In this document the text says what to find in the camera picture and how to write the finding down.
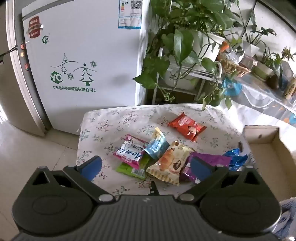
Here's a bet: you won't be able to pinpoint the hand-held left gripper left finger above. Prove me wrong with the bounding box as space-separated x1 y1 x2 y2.
30 156 116 205

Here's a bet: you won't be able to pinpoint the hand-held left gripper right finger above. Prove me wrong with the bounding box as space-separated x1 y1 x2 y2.
177 156 263 206

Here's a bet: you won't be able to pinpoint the red snack packet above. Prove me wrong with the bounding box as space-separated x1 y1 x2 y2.
167 112 207 142

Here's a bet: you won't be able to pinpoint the light blue snack packet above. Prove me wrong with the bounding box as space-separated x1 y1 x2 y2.
144 127 170 160

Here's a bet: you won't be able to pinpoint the cardboard box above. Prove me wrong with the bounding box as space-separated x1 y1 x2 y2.
242 125 296 202

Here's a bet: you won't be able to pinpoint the purple snack packet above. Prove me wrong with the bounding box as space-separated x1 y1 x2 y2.
179 152 232 184

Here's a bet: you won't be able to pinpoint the beige croissant snack packet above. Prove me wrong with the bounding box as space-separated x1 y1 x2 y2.
146 141 195 187

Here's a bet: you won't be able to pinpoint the blue foil snack packet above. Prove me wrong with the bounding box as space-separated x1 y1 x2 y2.
222 148 249 172

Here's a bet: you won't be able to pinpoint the green snack packet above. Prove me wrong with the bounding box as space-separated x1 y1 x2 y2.
116 155 151 180

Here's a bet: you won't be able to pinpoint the pink white snack packet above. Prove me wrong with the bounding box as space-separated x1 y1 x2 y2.
112 134 148 169

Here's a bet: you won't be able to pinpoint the floral cloth covered stool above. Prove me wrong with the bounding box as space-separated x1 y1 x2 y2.
76 103 257 197

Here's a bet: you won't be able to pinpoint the long table with patterned cloth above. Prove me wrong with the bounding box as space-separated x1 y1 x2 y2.
217 72 296 144

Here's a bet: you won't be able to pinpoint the white plastic basin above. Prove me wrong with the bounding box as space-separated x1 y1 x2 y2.
163 67 200 90

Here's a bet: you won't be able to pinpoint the white metal plant stand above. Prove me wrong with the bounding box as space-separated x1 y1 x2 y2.
151 62 223 105

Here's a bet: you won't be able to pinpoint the blue patterned cloth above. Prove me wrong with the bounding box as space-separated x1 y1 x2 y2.
279 197 296 239

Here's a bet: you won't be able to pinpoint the wicker basket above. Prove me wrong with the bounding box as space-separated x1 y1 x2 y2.
218 58 251 77

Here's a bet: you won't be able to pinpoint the brown teapot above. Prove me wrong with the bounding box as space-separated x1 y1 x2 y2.
266 74 279 90

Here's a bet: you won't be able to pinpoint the green round plant pot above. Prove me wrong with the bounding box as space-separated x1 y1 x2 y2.
252 61 274 80

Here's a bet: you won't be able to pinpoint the clear plastic bags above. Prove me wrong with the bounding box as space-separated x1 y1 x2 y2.
225 50 244 64

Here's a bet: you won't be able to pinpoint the brown square container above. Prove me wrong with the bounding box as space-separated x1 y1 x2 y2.
242 56 257 69

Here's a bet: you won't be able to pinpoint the gold can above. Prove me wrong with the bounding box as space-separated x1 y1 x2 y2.
284 76 296 99

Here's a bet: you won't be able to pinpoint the white refrigerator with grey door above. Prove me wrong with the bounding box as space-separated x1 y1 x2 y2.
6 0 151 138

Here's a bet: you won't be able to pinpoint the blue translucent container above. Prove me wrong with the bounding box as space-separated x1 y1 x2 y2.
279 65 294 91

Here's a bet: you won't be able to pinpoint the round white plant pot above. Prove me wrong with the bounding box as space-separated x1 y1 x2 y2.
194 30 226 62

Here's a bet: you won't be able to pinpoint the green pothos plant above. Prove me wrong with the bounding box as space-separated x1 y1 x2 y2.
133 0 243 110

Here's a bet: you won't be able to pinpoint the white angular plant pot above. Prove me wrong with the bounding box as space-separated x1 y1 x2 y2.
243 42 260 58

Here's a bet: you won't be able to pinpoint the tall thin-stemmed plant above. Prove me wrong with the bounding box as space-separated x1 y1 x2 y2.
236 0 277 47

